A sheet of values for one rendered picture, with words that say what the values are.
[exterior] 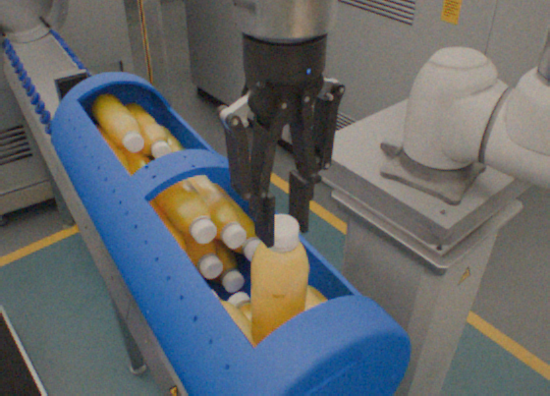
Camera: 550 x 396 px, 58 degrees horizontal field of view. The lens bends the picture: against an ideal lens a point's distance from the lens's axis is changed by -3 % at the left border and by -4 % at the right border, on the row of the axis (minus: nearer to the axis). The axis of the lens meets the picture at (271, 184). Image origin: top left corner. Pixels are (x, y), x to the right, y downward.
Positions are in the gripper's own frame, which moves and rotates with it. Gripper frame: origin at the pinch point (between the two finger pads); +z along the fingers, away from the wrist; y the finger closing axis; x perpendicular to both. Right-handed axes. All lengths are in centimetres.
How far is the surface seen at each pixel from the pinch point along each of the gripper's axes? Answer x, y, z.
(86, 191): -47, 13, 22
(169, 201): -30.2, 2.5, 17.7
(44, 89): -145, 4, 42
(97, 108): -71, 3, 18
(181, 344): -4.9, 12.3, 20.7
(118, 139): -58, 2, 20
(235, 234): -22.3, -5.6, 22.9
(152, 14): -128, -33, 18
